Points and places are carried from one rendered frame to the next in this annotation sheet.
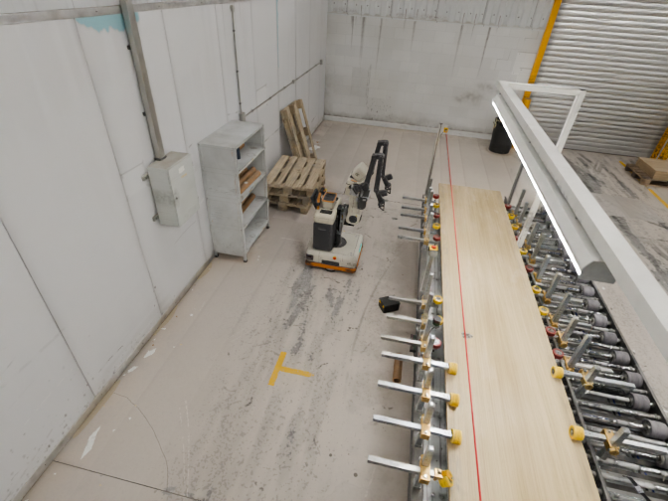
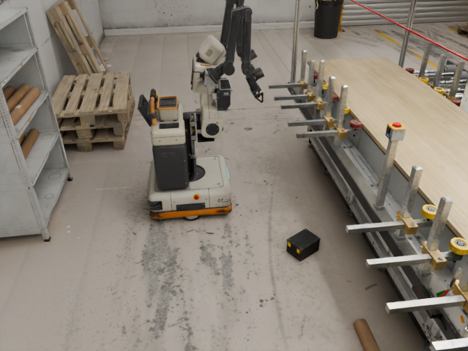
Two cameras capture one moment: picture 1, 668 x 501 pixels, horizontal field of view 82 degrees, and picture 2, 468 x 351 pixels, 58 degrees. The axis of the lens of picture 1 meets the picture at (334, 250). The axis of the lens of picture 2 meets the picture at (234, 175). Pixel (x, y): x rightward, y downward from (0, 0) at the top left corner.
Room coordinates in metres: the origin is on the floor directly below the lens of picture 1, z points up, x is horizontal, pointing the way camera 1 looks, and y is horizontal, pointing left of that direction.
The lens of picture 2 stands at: (1.17, 0.46, 2.16)
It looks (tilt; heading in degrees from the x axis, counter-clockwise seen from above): 33 degrees down; 344
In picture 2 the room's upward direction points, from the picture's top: 1 degrees counter-clockwise
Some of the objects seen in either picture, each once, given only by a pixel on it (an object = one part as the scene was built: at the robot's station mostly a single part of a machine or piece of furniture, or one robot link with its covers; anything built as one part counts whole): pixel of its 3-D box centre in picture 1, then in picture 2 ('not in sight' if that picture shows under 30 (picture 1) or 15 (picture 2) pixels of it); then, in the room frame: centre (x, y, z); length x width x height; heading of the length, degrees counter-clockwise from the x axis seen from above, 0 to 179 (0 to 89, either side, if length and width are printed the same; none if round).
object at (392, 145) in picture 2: (426, 273); (386, 174); (2.78, -0.88, 0.93); 0.05 x 0.05 x 0.45; 80
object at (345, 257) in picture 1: (335, 249); (189, 184); (4.15, -0.02, 0.16); 0.67 x 0.64 x 0.25; 80
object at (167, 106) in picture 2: (329, 200); (168, 108); (4.17, 0.10, 0.87); 0.23 x 0.15 x 0.11; 170
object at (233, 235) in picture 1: (239, 192); (8, 127); (4.42, 1.28, 0.78); 0.90 x 0.45 x 1.55; 170
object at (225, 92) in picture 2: (363, 196); (220, 90); (4.10, -0.30, 0.99); 0.28 x 0.16 x 0.22; 170
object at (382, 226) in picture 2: (414, 301); (389, 226); (2.50, -0.73, 0.82); 0.43 x 0.03 x 0.04; 80
